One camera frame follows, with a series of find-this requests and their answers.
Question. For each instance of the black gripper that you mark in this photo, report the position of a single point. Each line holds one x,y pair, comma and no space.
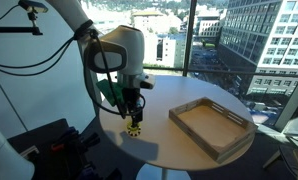
132,98

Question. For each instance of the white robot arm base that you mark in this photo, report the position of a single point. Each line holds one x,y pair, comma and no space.
5,160

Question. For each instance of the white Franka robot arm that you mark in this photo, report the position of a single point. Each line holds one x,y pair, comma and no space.
129,50

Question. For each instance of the wooden tray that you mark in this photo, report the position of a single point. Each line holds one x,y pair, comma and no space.
205,126

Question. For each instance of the black equipment case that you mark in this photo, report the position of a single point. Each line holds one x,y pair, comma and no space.
39,136

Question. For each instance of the black office chair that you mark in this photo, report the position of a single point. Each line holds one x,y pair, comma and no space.
295,128

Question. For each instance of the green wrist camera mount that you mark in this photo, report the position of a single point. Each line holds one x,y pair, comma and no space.
110,91

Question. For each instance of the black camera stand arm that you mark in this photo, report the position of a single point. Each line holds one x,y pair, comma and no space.
12,30

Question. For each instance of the camera on stand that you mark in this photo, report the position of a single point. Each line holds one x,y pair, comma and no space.
32,6

